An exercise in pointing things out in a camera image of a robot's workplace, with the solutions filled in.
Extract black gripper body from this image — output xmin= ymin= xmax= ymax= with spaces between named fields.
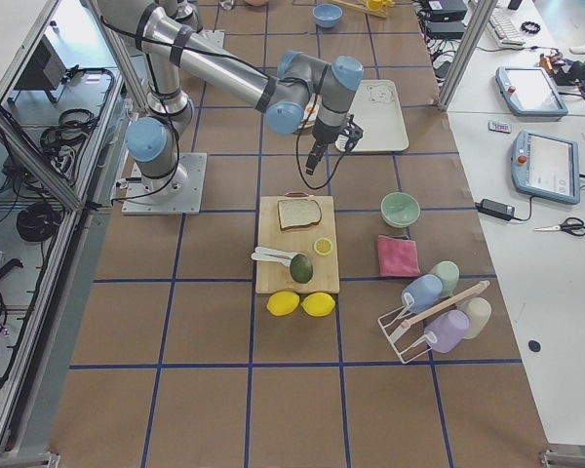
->
xmin=312 ymin=114 xmax=353 ymax=144

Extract bread slice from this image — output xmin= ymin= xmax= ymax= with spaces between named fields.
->
xmin=277 ymin=199 xmax=322 ymax=231

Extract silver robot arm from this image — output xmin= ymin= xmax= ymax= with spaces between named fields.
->
xmin=97 ymin=1 xmax=364 ymax=175

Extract cream round plate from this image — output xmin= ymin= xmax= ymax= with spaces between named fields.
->
xmin=296 ymin=95 xmax=321 ymax=134

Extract fried egg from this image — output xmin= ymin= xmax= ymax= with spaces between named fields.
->
xmin=303 ymin=101 xmax=320 ymax=121

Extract cream bear tray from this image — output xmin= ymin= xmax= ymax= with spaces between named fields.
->
xmin=350 ymin=79 xmax=409 ymax=153

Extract wooden cutting board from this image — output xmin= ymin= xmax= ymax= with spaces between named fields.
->
xmin=255 ymin=196 xmax=340 ymax=294

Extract lemon half slice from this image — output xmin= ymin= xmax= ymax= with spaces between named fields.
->
xmin=313 ymin=237 xmax=333 ymax=256

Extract green bowl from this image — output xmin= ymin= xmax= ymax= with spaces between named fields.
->
xmin=380 ymin=192 xmax=420 ymax=228

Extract avocado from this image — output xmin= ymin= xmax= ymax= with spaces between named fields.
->
xmin=289 ymin=253 xmax=314 ymax=284

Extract white plastic spoon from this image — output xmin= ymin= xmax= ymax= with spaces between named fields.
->
xmin=251 ymin=252 xmax=292 ymax=267

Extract blue bowl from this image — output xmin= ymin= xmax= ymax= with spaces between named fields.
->
xmin=312 ymin=3 xmax=343 ymax=29

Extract pink cloth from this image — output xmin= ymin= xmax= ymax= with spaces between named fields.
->
xmin=377 ymin=235 xmax=420 ymax=278

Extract yellow mug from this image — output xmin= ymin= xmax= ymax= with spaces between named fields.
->
xmin=366 ymin=0 xmax=395 ymax=15

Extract wooden dish rack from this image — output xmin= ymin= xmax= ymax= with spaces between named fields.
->
xmin=332 ymin=0 xmax=388 ymax=19

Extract right whole lemon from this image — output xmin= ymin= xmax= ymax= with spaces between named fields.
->
xmin=301 ymin=292 xmax=335 ymax=318

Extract whole lemon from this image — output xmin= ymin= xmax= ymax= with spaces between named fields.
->
xmin=266 ymin=291 xmax=300 ymax=317
xmin=301 ymin=292 xmax=335 ymax=318

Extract left whole lemon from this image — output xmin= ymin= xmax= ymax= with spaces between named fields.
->
xmin=266 ymin=291 xmax=300 ymax=317

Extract blue mug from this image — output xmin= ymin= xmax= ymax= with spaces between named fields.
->
xmin=401 ymin=274 xmax=443 ymax=314

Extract green mug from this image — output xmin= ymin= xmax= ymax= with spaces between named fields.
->
xmin=429 ymin=260 xmax=460 ymax=298

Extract black power adapter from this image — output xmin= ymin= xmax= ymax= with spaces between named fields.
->
xmin=475 ymin=198 xmax=515 ymax=221

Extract far teach pendant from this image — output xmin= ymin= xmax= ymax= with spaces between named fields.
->
xmin=495 ymin=67 xmax=568 ymax=120

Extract teach pendant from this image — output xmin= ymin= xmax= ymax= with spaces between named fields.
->
xmin=510 ymin=131 xmax=581 ymax=205
xmin=495 ymin=67 xmax=568 ymax=120

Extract purple mug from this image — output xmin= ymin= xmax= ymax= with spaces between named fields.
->
xmin=424 ymin=309 xmax=470 ymax=353

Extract near teach pendant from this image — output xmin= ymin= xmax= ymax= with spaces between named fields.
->
xmin=510 ymin=131 xmax=581 ymax=205

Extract cream mug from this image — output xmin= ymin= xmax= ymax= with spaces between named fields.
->
xmin=457 ymin=296 xmax=491 ymax=339

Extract scissors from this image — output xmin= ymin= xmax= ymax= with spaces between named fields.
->
xmin=534 ymin=216 xmax=585 ymax=237

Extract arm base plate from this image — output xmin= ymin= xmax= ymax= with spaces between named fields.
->
xmin=122 ymin=152 xmax=208 ymax=215
xmin=193 ymin=29 xmax=225 ymax=59

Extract white wire mug rack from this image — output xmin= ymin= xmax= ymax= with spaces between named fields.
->
xmin=376 ymin=280 xmax=491 ymax=365

